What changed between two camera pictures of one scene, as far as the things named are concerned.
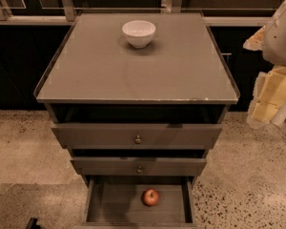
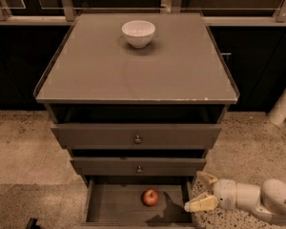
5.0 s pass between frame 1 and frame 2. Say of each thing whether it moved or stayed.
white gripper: moved
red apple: stayed
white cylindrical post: stayed
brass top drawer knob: stayed
